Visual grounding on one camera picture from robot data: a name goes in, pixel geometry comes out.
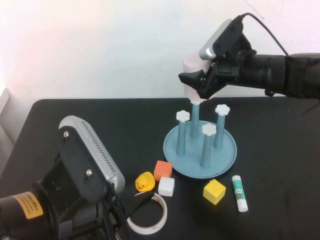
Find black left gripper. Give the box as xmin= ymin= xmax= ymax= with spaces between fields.
xmin=32 ymin=159 xmax=155 ymax=240

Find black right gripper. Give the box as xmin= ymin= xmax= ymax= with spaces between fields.
xmin=178 ymin=49 xmax=258 ymax=101

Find pale pink plastic cup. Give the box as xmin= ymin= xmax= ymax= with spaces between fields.
xmin=182 ymin=51 xmax=217 ymax=105

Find blue cup stand, white caps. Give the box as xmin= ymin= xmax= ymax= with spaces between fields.
xmin=162 ymin=99 xmax=238 ymax=179

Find yellow rubber duck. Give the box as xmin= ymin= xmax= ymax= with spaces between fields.
xmin=135 ymin=171 xmax=156 ymax=193

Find white tape roll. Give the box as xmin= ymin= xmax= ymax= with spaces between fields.
xmin=126 ymin=191 xmax=168 ymax=235

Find white foam cube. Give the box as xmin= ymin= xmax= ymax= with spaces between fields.
xmin=157 ymin=176 xmax=175 ymax=197

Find orange foam cube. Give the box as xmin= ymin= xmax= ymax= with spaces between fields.
xmin=153 ymin=160 xmax=173 ymax=182

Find yellow plastic cube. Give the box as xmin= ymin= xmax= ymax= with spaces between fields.
xmin=202 ymin=178 xmax=227 ymax=206

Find green and white glue stick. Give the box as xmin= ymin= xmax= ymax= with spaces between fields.
xmin=231 ymin=174 xmax=249 ymax=213

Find white panel edge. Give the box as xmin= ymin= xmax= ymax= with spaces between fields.
xmin=0 ymin=87 xmax=15 ymax=176

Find black left camera cable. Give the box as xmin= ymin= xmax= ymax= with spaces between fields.
xmin=107 ymin=194 xmax=129 ymax=240

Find black camera cable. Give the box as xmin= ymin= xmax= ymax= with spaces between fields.
xmin=107 ymin=194 xmax=129 ymax=240
xmin=237 ymin=12 xmax=290 ymax=56

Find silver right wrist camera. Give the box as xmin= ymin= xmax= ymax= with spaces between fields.
xmin=199 ymin=18 xmax=252 ymax=61

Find black right camera cable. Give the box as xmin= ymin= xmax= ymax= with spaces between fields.
xmin=237 ymin=12 xmax=290 ymax=56

